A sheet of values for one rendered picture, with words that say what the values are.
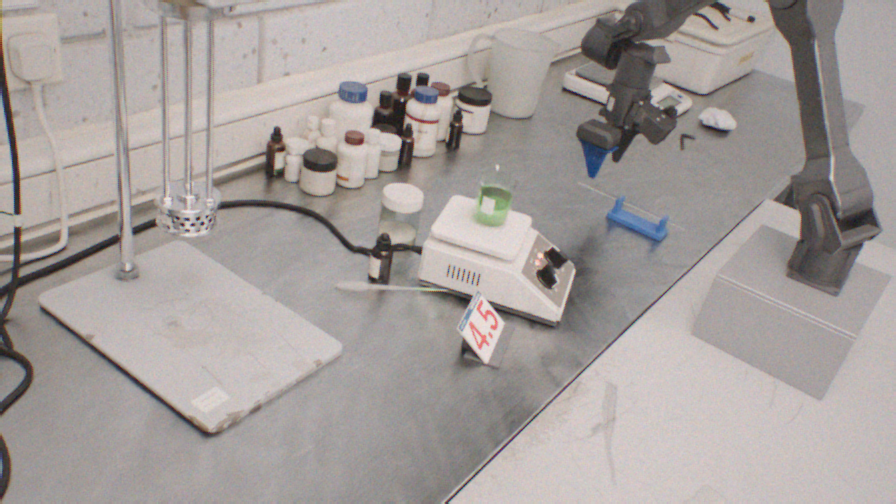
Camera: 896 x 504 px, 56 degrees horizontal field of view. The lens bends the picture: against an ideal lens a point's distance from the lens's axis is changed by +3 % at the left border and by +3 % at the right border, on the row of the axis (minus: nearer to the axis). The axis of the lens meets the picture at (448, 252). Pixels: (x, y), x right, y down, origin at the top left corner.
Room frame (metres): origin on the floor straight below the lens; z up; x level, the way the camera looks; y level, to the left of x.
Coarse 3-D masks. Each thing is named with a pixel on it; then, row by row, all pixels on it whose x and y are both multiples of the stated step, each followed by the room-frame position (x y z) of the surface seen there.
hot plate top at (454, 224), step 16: (448, 208) 1.00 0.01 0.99; (464, 208) 1.00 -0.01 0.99; (448, 224) 0.95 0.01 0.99; (464, 224) 0.96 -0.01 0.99; (512, 224) 0.99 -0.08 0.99; (528, 224) 1.00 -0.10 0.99; (448, 240) 0.92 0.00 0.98; (464, 240) 0.92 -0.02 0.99; (480, 240) 0.93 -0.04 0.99; (496, 240) 0.94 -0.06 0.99; (512, 240) 0.94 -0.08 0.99; (496, 256) 0.91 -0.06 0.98; (512, 256) 0.91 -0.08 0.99
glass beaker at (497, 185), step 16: (480, 176) 0.98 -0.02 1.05; (496, 176) 1.01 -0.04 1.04; (512, 176) 1.00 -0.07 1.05; (480, 192) 0.97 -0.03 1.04; (496, 192) 0.96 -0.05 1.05; (512, 192) 0.97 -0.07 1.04; (480, 208) 0.96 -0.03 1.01; (496, 208) 0.96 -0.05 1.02; (480, 224) 0.96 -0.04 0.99; (496, 224) 0.96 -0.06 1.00
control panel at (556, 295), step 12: (540, 240) 1.00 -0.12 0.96; (540, 252) 0.98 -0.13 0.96; (528, 264) 0.93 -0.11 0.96; (540, 264) 0.95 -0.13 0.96; (564, 264) 0.99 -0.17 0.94; (528, 276) 0.91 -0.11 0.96; (564, 276) 0.97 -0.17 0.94; (540, 288) 0.90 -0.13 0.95; (564, 288) 0.94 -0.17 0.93; (552, 300) 0.90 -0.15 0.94
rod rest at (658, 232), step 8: (616, 200) 1.24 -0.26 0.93; (616, 208) 1.23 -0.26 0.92; (608, 216) 1.23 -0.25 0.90; (616, 216) 1.23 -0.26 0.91; (624, 216) 1.23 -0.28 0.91; (632, 216) 1.24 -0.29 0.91; (664, 216) 1.21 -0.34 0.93; (624, 224) 1.22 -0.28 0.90; (632, 224) 1.21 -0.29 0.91; (640, 224) 1.22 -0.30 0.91; (648, 224) 1.22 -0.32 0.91; (656, 224) 1.23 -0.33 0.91; (664, 224) 1.21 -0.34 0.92; (640, 232) 1.21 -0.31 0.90; (648, 232) 1.20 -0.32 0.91; (656, 232) 1.20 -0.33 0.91; (664, 232) 1.20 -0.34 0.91
